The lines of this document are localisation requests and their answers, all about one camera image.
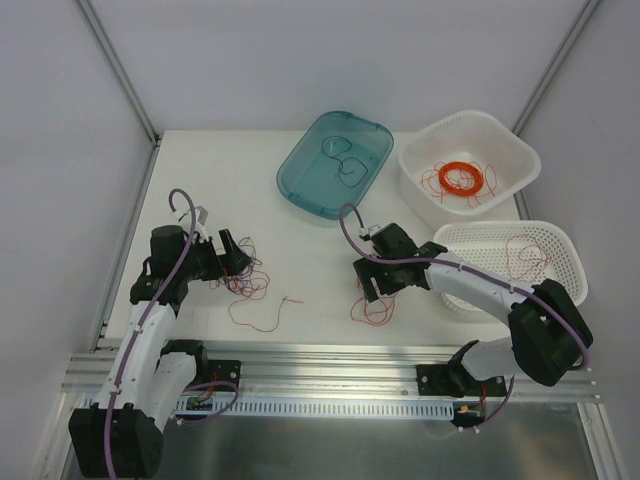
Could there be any red purple wire ball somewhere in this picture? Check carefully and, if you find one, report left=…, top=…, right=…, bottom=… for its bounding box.
left=208, top=236, right=304, bottom=334

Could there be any orange wire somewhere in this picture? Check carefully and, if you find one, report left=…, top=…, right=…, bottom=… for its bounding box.
left=438, top=160, right=486, bottom=198
left=348, top=277, right=399, bottom=327

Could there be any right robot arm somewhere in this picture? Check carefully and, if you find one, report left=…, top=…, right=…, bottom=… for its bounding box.
left=353, top=223, right=593, bottom=398

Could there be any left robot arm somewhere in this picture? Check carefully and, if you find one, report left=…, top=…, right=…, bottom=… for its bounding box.
left=69, top=225, right=251, bottom=479

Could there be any teal transparent plastic tray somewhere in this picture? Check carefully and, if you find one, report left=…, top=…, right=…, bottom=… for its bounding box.
left=276, top=111, right=394, bottom=220

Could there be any white deep plastic basket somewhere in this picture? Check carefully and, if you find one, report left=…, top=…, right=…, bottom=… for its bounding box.
left=398, top=110, right=541, bottom=228

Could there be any white perforated shallow basket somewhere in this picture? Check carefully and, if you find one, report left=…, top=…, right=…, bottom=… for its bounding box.
left=433, top=220, right=588, bottom=305

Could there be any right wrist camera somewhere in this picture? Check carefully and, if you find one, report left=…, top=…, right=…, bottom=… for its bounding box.
left=358, top=224, right=382, bottom=242

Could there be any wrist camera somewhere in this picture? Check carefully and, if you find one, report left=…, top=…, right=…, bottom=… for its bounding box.
left=173, top=206, right=212, bottom=245
left=358, top=224, right=382, bottom=242

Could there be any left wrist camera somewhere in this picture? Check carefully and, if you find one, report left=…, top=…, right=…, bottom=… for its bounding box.
left=173, top=206, right=212, bottom=245

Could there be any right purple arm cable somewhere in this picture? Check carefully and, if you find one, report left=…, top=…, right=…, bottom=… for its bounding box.
left=339, top=203, right=596, bottom=371

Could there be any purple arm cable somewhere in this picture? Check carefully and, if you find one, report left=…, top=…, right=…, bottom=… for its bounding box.
left=339, top=203, right=596, bottom=371
left=102, top=188, right=240, bottom=480

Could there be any dark blue wire in tray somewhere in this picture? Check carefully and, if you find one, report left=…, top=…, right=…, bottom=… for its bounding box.
left=320, top=136, right=369, bottom=189

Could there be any orange coiled wire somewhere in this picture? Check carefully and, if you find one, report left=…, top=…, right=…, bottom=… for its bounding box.
left=438, top=160, right=486, bottom=198

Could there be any aluminium mounting rail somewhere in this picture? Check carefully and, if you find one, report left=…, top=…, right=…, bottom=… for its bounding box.
left=61, top=340, right=603, bottom=404

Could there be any dark red wire in basket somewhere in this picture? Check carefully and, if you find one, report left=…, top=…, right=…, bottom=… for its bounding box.
left=505, top=232, right=552, bottom=283

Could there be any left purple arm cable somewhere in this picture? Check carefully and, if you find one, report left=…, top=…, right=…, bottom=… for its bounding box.
left=102, top=188, right=240, bottom=480

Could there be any white slotted cable duct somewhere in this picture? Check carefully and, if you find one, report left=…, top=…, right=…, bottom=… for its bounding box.
left=169, top=397, right=456, bottom=421

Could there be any left aluminium frame post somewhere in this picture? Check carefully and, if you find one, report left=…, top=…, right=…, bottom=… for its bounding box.
left=73, top=0, right=161, bottom=146

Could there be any aluminium frame post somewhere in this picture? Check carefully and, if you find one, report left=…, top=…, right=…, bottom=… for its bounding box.
left=512, top=0, right=606, bottom=137
left=73, top=0, right=161, bottom=146

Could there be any right aluminium frame post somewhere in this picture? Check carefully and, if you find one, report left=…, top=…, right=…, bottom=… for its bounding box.
left=512, top=0, right=606, bottom=137

